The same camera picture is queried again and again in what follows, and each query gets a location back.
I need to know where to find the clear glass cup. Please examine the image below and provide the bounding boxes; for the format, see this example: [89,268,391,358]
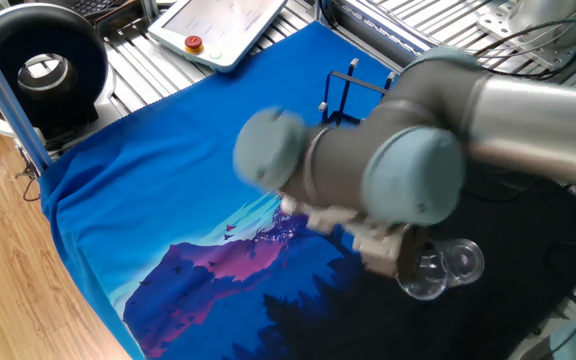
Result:
[396,237,485,302]

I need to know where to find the white teach pendant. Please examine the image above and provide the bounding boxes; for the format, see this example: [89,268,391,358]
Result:
[147,0,289,74]

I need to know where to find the blue landscape print cloth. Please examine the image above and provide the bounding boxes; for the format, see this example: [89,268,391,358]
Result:
[39,20,576,360]

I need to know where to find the black cable bundle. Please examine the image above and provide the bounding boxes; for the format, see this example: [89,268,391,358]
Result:
[467,0,576,82]

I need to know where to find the aluminium frame post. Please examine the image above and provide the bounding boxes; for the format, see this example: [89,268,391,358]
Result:
[0,19,53,176]

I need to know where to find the white domed device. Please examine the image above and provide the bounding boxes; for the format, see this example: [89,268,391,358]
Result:
[476,0,576,69]

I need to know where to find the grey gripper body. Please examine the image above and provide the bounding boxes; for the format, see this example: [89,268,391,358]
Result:
[357,224,430,284]

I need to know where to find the black keyboard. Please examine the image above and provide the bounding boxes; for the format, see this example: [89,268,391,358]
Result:
[62,0,127,20]

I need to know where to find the black metal cup rack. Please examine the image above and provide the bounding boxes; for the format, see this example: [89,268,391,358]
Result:
[316,58,399,127]

